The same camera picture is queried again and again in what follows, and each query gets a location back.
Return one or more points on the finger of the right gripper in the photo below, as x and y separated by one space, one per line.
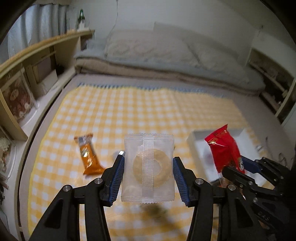
251 166
239 179

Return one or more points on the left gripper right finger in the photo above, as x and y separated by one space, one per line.
235 221

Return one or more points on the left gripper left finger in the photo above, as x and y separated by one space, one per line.
60 221

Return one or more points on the red long snack packet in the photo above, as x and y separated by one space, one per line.
224 150

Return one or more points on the clear beige ring cookie packet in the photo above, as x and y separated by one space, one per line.
148 175

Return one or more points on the orange snack bar packet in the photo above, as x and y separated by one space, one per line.
88 155

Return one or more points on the white cardboard tray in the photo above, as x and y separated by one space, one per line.
203 159

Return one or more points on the grey blue duvet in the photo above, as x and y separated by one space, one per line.
95 49

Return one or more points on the clear doll display case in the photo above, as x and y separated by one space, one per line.
8 155

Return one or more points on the yellow checkered mat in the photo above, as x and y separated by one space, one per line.
110 114

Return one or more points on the right beige pillow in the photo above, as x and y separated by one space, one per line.
218 64

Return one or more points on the beige pillow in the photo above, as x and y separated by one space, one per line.
218 64
145 45

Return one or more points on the white box on shelf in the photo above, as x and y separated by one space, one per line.
46 84

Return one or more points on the wooden bedside shelf unit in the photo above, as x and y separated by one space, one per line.
39 60

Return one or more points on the left beige pillow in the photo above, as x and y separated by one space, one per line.
145 45

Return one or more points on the beige folded blanket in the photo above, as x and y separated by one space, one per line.
98 66

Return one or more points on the grey curtain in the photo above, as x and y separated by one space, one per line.
39 22

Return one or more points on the green glass bottle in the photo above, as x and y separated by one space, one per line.
81 18

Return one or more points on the white wall shelf niche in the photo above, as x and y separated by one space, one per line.
279 92

